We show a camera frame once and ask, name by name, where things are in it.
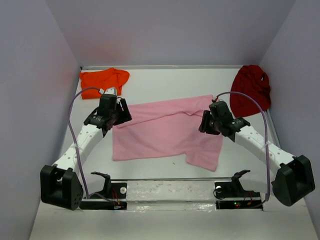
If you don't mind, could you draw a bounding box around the front table rail metal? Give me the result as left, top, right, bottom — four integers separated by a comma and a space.
111, 177, 232, 182

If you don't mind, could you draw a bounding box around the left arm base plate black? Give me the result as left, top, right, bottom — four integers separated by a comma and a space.
79, 181, 128, 211

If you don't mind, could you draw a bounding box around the dark red t shirt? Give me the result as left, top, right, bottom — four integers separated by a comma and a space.
229, 65, 271, 117

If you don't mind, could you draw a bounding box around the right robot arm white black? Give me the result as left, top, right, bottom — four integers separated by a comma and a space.
198, 101, 316, 207

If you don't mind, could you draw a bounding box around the pink t shirt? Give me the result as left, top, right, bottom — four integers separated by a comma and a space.
112, 95, 223, 172

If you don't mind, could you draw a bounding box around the orange t shirt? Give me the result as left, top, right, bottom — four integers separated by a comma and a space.
79, 67, 130, 96

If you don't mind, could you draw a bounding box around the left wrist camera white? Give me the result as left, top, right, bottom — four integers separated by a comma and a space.
99, 87, 118, 96

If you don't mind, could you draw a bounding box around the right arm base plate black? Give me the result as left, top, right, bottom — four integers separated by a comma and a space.
213, 181, 263, 210

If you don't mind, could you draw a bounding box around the back table rail white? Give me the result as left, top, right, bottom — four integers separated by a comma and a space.
80, 65, 242, 71

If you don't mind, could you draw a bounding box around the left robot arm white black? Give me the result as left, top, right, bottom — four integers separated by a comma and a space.
40, 93, 132, 210

